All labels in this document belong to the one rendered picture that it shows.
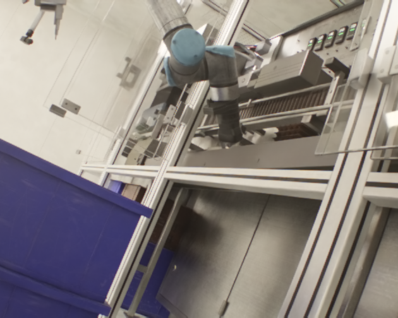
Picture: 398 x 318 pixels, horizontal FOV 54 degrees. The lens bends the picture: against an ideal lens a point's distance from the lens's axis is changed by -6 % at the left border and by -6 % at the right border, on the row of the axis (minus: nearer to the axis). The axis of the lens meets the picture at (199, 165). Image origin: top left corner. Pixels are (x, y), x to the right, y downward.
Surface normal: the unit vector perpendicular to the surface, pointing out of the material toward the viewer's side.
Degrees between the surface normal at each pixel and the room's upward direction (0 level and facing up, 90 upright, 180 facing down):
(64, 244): 90
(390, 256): 90
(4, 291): 90
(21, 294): 90
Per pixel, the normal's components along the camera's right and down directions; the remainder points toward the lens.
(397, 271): -0.83, -0.42
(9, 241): 0.44, 0.02
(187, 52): 0.17, -0.04
